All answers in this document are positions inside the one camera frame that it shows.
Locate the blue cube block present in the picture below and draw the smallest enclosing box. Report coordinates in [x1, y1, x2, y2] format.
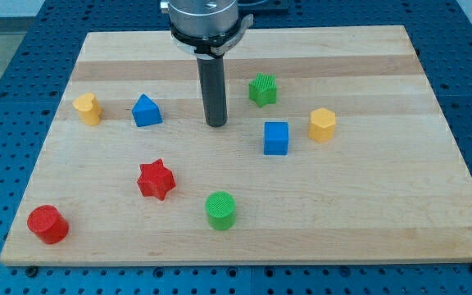
[263, 121, 289, 155]

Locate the green cylinder block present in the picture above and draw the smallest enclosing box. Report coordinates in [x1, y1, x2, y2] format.
[205, 191, 236, 230]

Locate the green star block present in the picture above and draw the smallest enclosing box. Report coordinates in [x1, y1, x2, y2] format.
[248, 73, 278, 107]

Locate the black cylindrical pointer tool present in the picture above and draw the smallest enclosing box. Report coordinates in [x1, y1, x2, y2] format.
[197, 57, 227, 127]

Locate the red star block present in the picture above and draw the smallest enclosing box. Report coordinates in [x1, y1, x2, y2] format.
[137, 159, 176, 201]

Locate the yellow hexagon block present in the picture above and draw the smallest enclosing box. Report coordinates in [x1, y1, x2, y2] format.
[307, 108, 336, 143]

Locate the wooden board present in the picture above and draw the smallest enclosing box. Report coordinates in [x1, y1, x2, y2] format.
[0, 25, 472, 266]

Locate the blue triangle block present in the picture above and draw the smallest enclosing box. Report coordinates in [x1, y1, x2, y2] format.
[131, 94, 163, 127]

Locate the yellow heart block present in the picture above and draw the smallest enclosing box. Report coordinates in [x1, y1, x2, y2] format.
[72, 93, 102, 126]

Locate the red cylinder block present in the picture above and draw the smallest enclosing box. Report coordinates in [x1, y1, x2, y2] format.
[27, 205, 70, 244]

